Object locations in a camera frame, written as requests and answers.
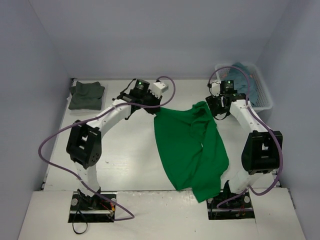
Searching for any grey t-shirt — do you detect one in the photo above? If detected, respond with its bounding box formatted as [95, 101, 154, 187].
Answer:
[68, 80, 106, 111]

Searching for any green t-shirt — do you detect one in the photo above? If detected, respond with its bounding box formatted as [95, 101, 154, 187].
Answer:
[153, 101, 229, 203]

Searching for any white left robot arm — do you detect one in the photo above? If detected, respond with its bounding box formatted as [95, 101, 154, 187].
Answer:
[66, 79, 169, 210]

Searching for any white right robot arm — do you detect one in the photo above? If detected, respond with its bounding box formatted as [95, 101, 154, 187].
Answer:
[206, 80, 283, 206]

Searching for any light blue t-shirt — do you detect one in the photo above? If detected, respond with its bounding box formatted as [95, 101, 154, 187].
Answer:
[225, 62, 258, 107]

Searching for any white plastic laundry basket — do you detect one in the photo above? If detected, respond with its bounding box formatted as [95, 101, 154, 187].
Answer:
[214, 63, 274, 111]

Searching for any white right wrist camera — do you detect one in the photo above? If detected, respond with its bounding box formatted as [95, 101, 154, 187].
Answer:
[207, 80, 221, 97]

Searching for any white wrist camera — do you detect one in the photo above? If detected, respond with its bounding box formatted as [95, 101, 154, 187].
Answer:
[150, 80, 169, 99]
[207, 80, 221, 97]

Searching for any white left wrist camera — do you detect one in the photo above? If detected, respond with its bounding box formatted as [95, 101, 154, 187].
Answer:
[150, 80, 169, 99]

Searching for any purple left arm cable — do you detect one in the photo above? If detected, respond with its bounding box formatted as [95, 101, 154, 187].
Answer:
[37, 75, 177, 222]

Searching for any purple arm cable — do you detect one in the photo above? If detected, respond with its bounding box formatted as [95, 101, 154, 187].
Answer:
[37, 75, 177, 222]
[207, 65, 284, 210]

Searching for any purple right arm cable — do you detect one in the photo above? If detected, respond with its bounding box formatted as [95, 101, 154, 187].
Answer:
[207, 65, 284, 210]

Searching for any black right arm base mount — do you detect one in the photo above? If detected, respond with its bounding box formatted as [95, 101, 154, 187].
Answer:
[206, 181, 255, 221]

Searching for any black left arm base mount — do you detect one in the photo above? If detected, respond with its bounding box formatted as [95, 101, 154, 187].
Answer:
[68, 192, 116, 223]

